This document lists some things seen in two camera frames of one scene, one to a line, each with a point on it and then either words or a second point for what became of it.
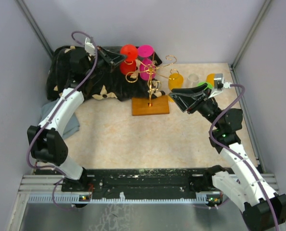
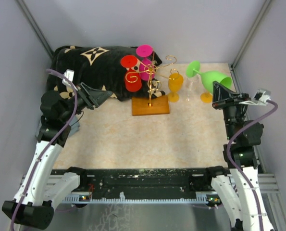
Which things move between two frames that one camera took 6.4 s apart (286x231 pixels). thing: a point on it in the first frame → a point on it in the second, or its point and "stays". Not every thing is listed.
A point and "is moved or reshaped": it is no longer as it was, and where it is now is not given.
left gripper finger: x=114 y=62 → x=97 y=104
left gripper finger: x=114 y=56 → x=99 y=96
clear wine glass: x=192 y=79 stays
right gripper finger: x=190 y=90 → x=232 y=96
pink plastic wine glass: x=147 y=65 stays
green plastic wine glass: x=209 y=84 is moved or reshaped
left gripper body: x=103 y=57 → x=84 y=99
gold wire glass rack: x=145 y=106 stays
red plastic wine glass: x=129 y=67 → x=132 y=80
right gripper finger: x=187 y=101 → x=219 y=93
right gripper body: x=206 y=108 → x=228 y=103
